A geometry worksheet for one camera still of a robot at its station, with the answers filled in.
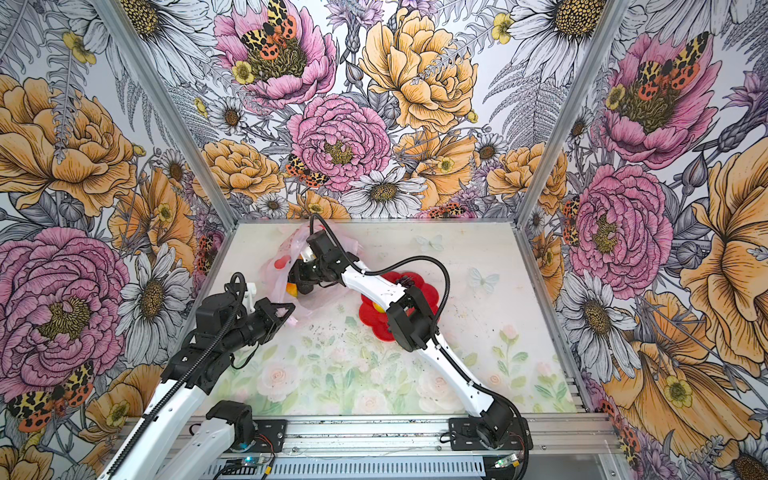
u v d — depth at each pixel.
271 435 0.74
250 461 0.71
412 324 0.66
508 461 0.72
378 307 0.96
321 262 0.80
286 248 0.94
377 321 0.94
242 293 0.58
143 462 0.43
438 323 0.66
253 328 0.64
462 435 0.73
